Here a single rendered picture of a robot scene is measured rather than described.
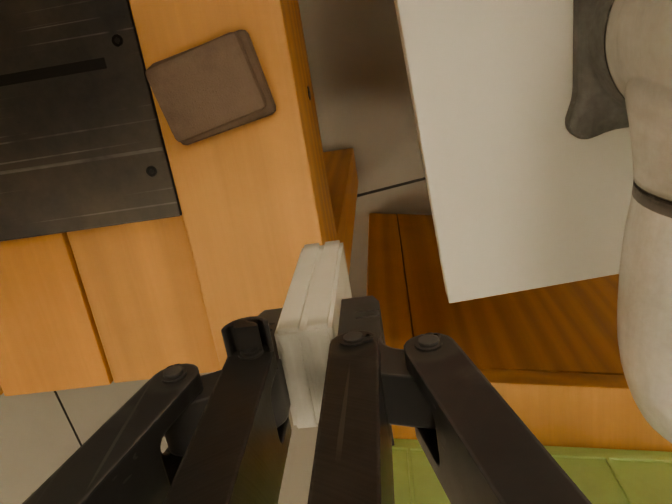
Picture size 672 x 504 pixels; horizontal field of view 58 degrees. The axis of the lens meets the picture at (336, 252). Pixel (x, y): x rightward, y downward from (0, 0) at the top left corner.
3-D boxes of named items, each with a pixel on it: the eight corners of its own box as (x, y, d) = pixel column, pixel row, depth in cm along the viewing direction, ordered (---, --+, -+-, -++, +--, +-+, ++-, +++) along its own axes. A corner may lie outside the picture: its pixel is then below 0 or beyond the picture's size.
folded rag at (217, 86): (247, 27, 56) (241, 26, 53) (279, 111, 58) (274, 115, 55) (150, 65, 57) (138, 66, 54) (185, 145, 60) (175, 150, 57)
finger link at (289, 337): (321, 428, 16) (293, 431, 16) (335, 315, 23) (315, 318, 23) (301, 329, 15) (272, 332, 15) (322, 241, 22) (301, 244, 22)
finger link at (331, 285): (301, 329, 15) (330, 325, 15) (322, 241, 22) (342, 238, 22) (321, 428, 16) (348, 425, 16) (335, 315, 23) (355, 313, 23)
